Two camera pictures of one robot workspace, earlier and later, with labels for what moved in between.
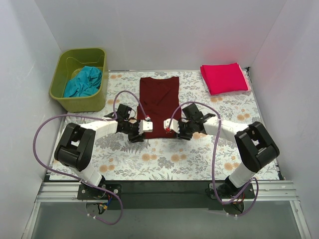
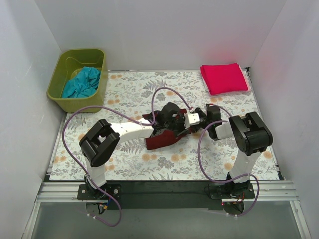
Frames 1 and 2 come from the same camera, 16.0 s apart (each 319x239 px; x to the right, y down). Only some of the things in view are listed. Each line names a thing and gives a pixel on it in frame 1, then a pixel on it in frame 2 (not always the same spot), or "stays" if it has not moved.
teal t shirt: x=84 y=83 stays
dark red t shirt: x=159 y=99 → x=166 y=138
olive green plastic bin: x=80 y=81 stays
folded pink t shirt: x=225 y=78 stays
